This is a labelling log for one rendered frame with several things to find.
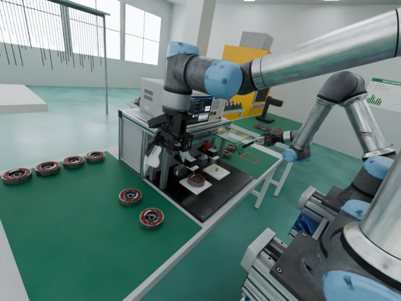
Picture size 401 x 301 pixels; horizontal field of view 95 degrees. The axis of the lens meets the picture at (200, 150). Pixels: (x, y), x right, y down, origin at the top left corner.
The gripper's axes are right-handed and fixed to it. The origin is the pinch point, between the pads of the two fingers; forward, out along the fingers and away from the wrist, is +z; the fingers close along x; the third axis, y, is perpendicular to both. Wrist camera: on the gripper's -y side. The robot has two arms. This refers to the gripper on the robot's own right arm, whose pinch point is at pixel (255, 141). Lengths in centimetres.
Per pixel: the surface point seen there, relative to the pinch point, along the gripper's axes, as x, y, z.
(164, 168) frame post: -1, 62, 27
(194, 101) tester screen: -33, 41, 13
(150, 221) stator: 19, 82, 20
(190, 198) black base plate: 20, 55, 21
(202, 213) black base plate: 26, 58, 10
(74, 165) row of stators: -13, 90, 76
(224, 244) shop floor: 93, 1, 49
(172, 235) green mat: 27, 77, 13
